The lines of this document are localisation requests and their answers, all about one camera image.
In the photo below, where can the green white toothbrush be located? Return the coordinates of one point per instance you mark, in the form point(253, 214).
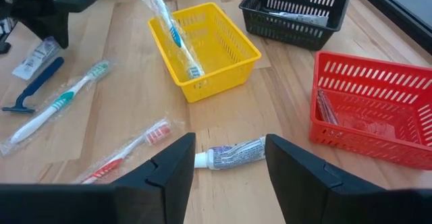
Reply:
point(64, 97)

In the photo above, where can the blue white toothbrush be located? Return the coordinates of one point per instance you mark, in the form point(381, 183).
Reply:
point(175, 36)

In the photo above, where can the yellow slotted plastic basket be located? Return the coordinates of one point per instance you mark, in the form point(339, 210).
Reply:
point(216, 85)

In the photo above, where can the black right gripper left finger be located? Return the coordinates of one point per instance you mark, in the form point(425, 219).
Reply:
point(158, 183)

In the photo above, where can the black aluminium table frame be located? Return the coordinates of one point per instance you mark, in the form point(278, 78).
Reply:
point(405, 18)

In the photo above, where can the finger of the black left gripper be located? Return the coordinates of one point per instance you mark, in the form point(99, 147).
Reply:
point(60, 28)
point(38, 25)

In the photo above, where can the red slotted plastic basket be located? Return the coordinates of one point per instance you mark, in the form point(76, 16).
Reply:
point(354, 146)

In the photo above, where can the dark blue disposable razor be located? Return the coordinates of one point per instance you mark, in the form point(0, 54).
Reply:
point(37, 82)

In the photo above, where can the red white toothbrush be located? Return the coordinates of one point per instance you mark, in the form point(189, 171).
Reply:
point(157, 133)

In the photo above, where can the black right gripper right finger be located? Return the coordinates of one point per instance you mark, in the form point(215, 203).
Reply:
point(297, 183)

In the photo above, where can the black slotted plastic basket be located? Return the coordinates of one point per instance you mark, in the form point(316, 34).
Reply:
point(287, 35)

